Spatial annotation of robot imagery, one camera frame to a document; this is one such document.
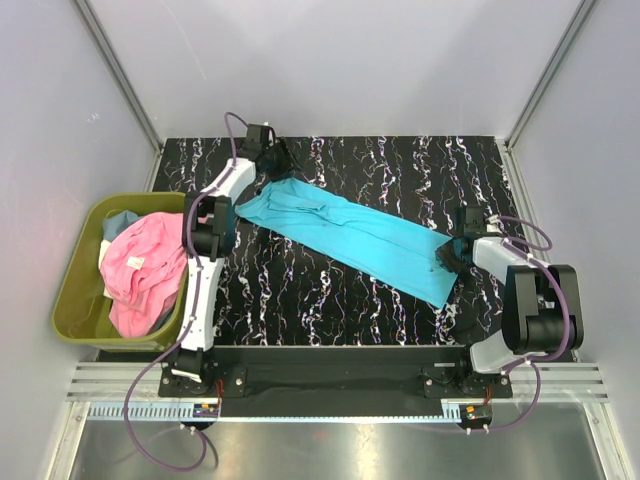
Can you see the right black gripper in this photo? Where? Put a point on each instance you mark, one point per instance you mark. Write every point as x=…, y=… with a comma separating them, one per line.
x=442, y=253

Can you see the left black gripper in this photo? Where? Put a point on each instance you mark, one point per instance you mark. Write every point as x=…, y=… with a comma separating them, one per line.
x=287, y=162

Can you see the cyan t shirt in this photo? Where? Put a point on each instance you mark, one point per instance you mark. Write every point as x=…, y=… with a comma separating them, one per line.
x=395, y=251

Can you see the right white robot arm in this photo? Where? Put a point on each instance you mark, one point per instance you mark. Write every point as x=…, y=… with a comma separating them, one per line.
x=542, y=315

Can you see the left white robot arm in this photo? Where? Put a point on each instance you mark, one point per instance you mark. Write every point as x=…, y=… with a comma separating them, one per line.
x=209, y=238

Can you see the right small circuit board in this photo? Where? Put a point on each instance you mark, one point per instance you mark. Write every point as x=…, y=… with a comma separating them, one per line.
x=478, y=412

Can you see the small circuit board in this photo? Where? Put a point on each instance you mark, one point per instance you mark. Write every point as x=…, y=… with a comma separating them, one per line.
x=478, y=412
x=206, y=410

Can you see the pink t shirt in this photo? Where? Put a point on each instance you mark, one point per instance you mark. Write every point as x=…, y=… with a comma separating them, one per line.
x=142, y=273

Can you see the grey blue t shirt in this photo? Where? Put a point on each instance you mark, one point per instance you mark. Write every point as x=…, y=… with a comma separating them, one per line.
x=115, y=225

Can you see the white t shirt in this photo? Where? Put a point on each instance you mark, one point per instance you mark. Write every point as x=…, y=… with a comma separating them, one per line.
x=104, y=246

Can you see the olive green plastic bin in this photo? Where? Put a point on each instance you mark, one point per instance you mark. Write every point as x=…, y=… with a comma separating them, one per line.
x=81, y=311

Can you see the left small circuit board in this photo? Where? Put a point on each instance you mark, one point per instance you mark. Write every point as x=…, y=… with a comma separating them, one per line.
x=206, y=410

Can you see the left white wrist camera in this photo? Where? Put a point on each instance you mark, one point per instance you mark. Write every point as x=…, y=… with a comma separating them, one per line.
x=258, y=139

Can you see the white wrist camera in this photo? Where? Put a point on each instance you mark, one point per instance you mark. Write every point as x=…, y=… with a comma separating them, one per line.
x=470, y=222
x=258, y=139

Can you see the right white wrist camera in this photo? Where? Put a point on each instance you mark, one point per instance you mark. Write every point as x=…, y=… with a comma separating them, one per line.
x=470, y=222

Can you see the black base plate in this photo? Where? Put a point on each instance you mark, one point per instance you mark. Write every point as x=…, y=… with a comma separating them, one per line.
x=414, y=383

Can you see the left aluminium corner post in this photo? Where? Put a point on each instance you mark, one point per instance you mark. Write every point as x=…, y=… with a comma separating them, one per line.
x=113, y=64

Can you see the aluminium corner post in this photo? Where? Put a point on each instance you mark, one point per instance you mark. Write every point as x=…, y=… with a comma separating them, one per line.
x=113, y=64
x=561, y=52

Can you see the right aluminium corner post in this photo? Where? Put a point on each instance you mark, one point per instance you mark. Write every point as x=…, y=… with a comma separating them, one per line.
x=561, y=52

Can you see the white slotted cable duct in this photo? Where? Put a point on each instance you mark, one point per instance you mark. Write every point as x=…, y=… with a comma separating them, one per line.
x=145, y=411

